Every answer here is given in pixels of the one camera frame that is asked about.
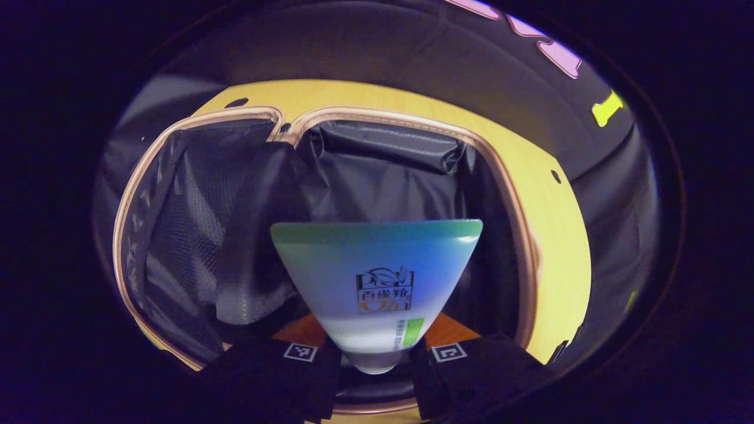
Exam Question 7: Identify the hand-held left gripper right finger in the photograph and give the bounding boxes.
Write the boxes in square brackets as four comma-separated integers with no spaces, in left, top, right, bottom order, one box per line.
[409,312,554,420]

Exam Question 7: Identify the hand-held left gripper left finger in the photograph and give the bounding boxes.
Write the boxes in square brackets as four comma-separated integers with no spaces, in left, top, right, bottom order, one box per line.
[200,314,342,422]

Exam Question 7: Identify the green white cream tube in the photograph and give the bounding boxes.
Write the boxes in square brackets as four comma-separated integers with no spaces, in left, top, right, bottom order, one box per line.
[270,219,484,375]

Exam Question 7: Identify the small pink suitcase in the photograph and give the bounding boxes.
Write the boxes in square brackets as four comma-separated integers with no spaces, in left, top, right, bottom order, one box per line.
[112,106,543,416]

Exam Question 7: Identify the black backdrop cloth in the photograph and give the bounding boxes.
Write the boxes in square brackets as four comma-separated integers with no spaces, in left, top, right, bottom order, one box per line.
[94,0,660,377]

